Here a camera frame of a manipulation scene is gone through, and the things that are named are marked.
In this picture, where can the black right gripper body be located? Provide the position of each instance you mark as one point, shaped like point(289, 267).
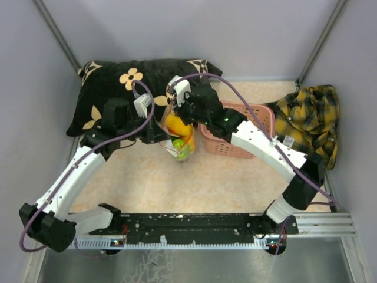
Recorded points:
point(188, 112)

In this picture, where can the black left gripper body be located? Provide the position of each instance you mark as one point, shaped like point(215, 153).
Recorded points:
point(146, 134)

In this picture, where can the orange fruit toy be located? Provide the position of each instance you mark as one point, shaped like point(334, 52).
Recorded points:
point(176, 127)

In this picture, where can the yellow mango toy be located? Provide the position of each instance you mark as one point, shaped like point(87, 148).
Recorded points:
point(190, 139)

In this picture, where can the clear zip top bag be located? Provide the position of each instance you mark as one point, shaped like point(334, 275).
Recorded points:
point(168, 143)

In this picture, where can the green custard apple toy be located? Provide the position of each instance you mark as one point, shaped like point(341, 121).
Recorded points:
point(182, 149)

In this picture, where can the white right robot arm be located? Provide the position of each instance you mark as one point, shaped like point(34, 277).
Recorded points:
point(303, 173)

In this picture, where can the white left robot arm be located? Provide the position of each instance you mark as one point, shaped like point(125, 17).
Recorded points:
point(48, 220)

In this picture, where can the yellow plaid shirt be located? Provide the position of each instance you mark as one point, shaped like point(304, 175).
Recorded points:
point(310, 116)

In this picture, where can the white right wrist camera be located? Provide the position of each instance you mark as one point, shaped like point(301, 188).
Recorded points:
point(178, 91)

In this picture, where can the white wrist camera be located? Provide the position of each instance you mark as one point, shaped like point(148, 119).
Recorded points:
point(143, 105)
point(178, 91)

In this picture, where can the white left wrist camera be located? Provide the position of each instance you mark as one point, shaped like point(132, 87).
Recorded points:
point(143, 105)

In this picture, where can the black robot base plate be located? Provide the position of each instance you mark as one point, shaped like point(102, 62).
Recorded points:
point(217, 228)

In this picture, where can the aluminium frame rail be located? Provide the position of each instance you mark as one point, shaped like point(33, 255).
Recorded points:
point(310, 225)

